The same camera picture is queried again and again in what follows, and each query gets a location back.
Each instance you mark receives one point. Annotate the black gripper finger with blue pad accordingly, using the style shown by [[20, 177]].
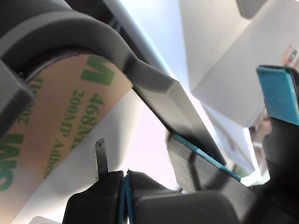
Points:
[[144, 186], [278, 93], [198, 170]]

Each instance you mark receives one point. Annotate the tan protective film green print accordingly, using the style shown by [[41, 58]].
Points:
[[58, 105]]

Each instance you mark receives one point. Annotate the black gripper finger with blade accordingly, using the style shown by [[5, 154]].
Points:
[[98, 205]]

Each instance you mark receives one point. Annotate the white blue cardboard box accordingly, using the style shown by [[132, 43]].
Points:
[[222, 58]]

